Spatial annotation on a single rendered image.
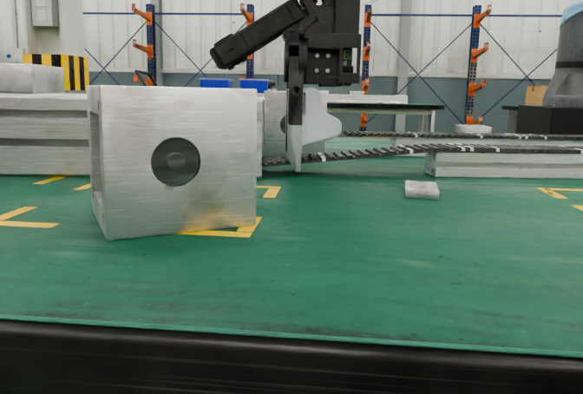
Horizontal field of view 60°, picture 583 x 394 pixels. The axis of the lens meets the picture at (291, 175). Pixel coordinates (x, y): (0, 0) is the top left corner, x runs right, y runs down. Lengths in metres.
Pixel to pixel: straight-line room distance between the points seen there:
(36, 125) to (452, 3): 8.17
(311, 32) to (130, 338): 0.42
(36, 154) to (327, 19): 0.34
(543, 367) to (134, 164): 0.24
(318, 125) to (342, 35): 0.10
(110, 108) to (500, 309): 0.24
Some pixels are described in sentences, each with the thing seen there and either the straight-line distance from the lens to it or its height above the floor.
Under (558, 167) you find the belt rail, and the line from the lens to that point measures 0.67.
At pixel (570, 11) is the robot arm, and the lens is 1.29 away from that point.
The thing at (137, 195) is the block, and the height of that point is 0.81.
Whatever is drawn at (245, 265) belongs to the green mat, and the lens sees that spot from 0.28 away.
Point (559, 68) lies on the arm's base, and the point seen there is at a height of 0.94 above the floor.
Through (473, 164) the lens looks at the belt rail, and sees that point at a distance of 0.62.
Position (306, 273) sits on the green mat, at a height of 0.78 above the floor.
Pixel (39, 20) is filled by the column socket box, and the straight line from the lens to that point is 4.03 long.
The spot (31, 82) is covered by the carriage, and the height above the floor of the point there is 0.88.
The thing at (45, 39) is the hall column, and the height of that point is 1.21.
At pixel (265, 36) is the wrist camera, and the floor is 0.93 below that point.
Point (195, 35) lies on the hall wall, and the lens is 8.68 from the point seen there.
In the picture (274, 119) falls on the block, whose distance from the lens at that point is 0.72.
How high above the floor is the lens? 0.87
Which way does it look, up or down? 9 degrees down
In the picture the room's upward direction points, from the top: 1 degrees clockwise
